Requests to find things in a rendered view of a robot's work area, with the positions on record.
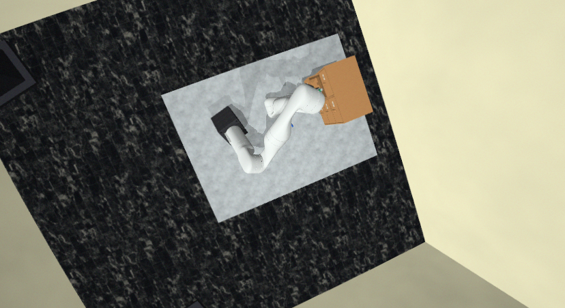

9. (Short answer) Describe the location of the brown wooden chest of drawers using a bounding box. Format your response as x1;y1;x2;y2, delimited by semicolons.
316;55;373;125

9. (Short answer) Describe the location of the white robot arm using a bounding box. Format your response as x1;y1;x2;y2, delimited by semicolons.
225;83;325;173

